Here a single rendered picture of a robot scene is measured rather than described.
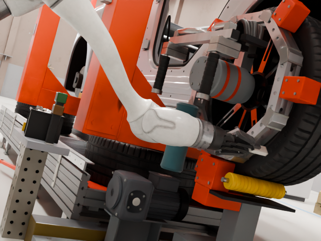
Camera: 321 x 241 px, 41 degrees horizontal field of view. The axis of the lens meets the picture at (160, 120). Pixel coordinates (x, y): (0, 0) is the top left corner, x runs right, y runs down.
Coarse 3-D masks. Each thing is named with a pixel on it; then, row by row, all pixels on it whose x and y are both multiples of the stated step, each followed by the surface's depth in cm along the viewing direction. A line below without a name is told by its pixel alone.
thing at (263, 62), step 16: (272, 48) 160; (256, 64) 169; (272, 64) 188; (256, 80) 170; (272, 80) 160; (256, 96) 169; (224, 112) 186; (240, 112) 171; (256, 112) 160; (224, 128) 178; (240, 128) 166
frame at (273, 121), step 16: (240, 16) 165; (256, 16) 156; (272, 32) 146; (288, 32) 145; (288, 48) 137; (288, 64) 136; (192, 96) 183; (272, 96) 138; (272, 112) 136; (288, 112) 138; (256, 128) 141; (272, 128) 138; (240, 160) 150
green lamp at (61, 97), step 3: (57, 93) 169; (60, 93) 169; (63, 93) 169; (57, 96) 169; (60, 96) 169; (63, 96) 169; (66, 96) 170; (54, 99) 171; (57, 99) 169; (60, 99) 169; (63, 99) 170; (66, 99) 170; (60, 102) 169; (63, 102) 170
